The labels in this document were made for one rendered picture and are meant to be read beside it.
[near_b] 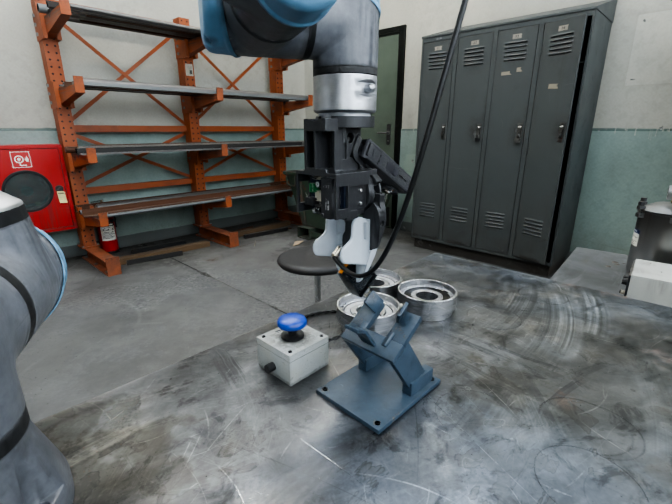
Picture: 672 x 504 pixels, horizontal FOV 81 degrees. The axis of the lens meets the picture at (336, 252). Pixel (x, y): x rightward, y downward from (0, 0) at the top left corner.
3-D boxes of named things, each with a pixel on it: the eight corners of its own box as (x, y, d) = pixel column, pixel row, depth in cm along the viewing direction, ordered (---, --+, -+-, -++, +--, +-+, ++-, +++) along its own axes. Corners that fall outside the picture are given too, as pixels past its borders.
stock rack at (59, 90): (284, 217, 518) (277, 40, 455) (321, 226, 472) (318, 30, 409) (78, 258, 353) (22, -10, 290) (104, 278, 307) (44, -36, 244)
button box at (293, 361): (295, 345, 60) (294, 317, 58) (328, 364, 55) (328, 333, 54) (251, 368, 54) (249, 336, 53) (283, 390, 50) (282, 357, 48)
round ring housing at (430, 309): (431, 294, 78) (433, 275, 77) (468, 316, 69) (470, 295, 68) (386, 303, 74) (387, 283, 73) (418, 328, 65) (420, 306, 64)
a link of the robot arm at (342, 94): (343, 82, 51) (394, 77, 45) (343, 119, 52) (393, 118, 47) (299, 77, 46) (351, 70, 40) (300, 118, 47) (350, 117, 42)
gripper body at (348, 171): (295, 216, 50) (292, 116, 46) (342, 207, 56) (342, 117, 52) (338, 226, 45) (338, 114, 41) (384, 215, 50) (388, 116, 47)
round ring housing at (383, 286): (340, 303, 75) (340, 283, 73) (356, 283, 84) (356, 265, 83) (394, 311, 71) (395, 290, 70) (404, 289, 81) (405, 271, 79)
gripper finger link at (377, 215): (351, 247, 52) (347, 182, 50) (360, 245, 53) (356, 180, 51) (378, 252, 49) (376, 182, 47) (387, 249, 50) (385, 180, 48)
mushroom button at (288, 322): (294, 338, 57) (293, 307, 55) (313, 348, 54) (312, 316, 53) (272, 349, 54) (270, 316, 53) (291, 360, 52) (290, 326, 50)
